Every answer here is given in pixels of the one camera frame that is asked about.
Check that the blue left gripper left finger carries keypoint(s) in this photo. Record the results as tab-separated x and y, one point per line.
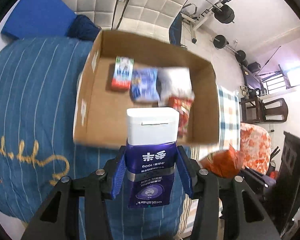
119	169

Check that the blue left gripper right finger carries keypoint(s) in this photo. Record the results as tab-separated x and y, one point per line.
185	170

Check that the orange snack bag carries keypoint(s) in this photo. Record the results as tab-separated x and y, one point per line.
223	163

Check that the purple toothpaste tube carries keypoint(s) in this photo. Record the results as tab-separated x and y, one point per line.
150	155

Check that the red patterned snack bag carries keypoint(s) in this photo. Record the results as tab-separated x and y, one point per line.
183	106

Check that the white soft pillow pack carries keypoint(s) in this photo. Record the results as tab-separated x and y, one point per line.
175	81

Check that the blue tissue pack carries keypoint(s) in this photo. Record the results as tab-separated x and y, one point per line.
143	86

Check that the milk carton with cow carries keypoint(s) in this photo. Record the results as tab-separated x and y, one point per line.
122	76

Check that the orange floral blanket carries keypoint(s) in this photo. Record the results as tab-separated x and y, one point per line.
255	146

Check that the open cardboard box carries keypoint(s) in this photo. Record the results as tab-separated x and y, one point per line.
100	115

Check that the plaid checkered blanket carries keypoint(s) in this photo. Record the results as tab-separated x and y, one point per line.
229	123

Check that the dark wooden chair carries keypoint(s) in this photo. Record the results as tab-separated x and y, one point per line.
256	111

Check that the blue striped bedsheet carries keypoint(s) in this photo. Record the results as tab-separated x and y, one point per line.
38	87

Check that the floor barbell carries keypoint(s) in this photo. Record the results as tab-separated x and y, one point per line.
220	42

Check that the blue black bench pad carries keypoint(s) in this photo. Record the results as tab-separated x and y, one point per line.
175	31

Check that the white weight bench rack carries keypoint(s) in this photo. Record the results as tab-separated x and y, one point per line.
190	11

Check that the barbell on rack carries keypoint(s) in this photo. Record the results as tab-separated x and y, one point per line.
220	10

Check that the white quilted chair right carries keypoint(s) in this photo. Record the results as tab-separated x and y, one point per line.
151	18

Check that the blue foam mat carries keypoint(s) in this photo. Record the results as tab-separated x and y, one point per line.
38	18

